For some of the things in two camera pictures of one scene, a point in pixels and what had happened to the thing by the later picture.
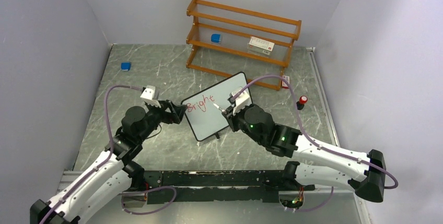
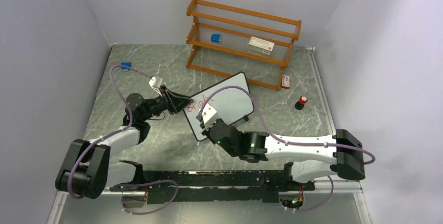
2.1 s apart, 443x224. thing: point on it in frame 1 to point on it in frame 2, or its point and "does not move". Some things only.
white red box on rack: x=260 y=46 does not move
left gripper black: x=175 y=113 to x=173 y=102
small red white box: x=284 y=84 does not move
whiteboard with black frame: x=205 y=108 does not move
